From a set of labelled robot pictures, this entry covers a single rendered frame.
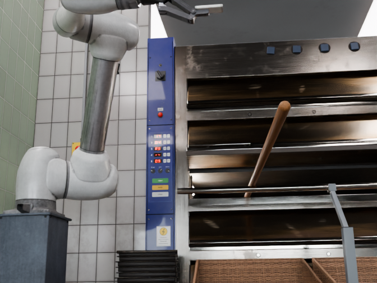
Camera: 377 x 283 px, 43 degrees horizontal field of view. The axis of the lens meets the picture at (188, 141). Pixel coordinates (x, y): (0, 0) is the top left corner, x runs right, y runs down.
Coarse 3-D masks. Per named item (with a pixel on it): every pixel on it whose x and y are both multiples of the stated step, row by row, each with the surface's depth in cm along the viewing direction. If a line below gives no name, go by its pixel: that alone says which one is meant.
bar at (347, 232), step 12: (180, 192) 229; (192, 192) 229; (204, 192) 229; (216, 192) 228; (228, 192) 228; (240, 192) 228; (336, 204) 213; (348, 228) 196; (348, 240) 195; (348, 252) 194; (348, 264) 193; (348, 276) 191
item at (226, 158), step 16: (192, 160) 263; (208, 160) 263; (224, 160) 263; (240, 160) 263; (272, 160) 263; (288, 160) 263; (304, 160) 263; (336, 160) 263; (352, 160) 263; (368, 160) 263
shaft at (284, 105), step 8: (280, 104) 124; (288, 104) 124; (280, 112) 126; (280, 120) 131; (272, 128) 141; (280, 128) 139; (272, 136) 147; (264, 144) 161; (272, 144) 156; (264, 152) 167; (264, 160) 177; (256, 168) 195; (256, 176) 207
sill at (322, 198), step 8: (192, 200) 265; (200, 200) 265; (208, 200) 264; (216, 200) 264; (224, 200) 264; (232, 200) 263; (240, 200) 263; (248, 200) 263; (256, 200) 262; (264, 200) 262; (272, 200) 261; (280, 200) 261; (288, 200) 261; (296, 200) 260; (304, 200) 260; (312, 200) 260; (320, 200) 259; (328, 200) 259; (344, 200) 258; (352, 200) 258; (360, 200) 257; (368, 200) 257; (376, 200) 257
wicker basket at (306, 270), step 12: (204, 264) 251; (228, 264) 250; (240, 264) 250; (252, 264) 249; (276, 264) 248; (288, 264) 249; (300, 264) 248; (192, 276) 220; (204, 276) 248; (216, 276) 247; (228, 276) 247; (240, 276) 247; (252, 276) 246; (264, 276) 246; (276, 276) 246; (288, 276) 245; (300, 276) 245; (312, 276) 218
